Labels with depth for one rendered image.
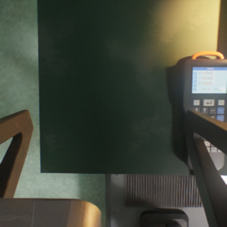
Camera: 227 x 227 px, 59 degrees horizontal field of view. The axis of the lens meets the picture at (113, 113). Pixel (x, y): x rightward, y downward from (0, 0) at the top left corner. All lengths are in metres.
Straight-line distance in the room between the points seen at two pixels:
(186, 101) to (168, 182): 0.65
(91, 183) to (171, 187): 0.48
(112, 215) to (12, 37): 1.04
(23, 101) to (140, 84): 0.93
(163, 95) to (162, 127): 0.06
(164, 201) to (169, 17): 0.79
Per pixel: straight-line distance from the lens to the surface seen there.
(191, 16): 0.42
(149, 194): 0.98
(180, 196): 1.01
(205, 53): 0.39
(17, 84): 1.24
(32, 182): 1.31
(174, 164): 0.41
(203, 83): 0.37
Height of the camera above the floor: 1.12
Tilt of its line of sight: 85 degrees down
